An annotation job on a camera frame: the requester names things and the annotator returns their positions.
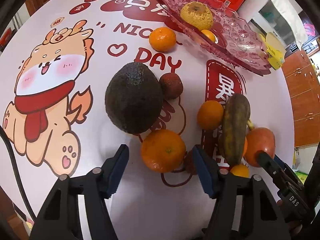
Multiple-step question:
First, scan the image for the red apple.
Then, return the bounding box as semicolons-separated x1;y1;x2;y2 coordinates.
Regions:
244;127;276;167

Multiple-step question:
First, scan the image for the overripe brown banana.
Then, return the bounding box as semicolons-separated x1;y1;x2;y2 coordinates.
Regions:
222;93;251;167

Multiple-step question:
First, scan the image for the small orange mandarin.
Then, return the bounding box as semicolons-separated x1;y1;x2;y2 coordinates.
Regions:
197;100;224;130

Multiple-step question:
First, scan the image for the large orange mandarin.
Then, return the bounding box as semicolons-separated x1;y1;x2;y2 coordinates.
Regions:
140;129;186;173

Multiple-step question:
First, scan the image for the red lychee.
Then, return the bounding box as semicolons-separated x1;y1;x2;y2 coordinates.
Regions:
159;73;183;100

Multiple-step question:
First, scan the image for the dark green avocado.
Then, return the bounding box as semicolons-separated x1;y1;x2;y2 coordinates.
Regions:
105;62;164;134

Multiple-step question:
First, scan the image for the yellow tissue pack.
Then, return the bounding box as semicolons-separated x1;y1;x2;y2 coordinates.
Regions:
259;33;286;70

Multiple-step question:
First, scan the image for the pink glass fruit plate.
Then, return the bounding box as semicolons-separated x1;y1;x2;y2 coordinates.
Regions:
156;0;271;76

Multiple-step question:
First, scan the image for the orange in plate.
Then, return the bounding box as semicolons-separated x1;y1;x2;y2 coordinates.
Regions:
201;29;216;43

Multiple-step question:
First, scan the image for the white water dispenser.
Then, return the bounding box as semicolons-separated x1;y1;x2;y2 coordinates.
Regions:
238;0;308;50

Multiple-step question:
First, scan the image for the yellow speckled pear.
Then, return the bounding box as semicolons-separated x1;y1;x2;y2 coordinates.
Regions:
180;2;214;31

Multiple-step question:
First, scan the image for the black cable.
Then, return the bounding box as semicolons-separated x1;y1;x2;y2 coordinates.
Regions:
0;126;38;222

